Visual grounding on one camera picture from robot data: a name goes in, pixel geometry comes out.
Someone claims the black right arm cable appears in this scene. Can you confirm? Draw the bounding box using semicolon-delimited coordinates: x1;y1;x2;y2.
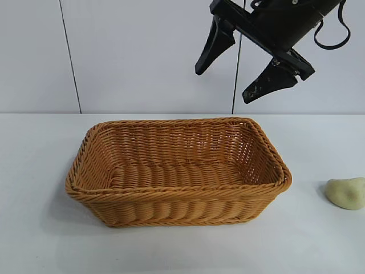
313;0;351;50

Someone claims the tan woven wicker basket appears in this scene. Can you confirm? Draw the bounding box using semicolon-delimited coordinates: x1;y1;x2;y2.
66;116;292;228

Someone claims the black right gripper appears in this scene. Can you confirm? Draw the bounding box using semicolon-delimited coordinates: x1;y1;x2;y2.
194;0;323;105

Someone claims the pale green egg yolk pastry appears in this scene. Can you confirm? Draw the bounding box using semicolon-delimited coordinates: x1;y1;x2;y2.
325;176;365;211

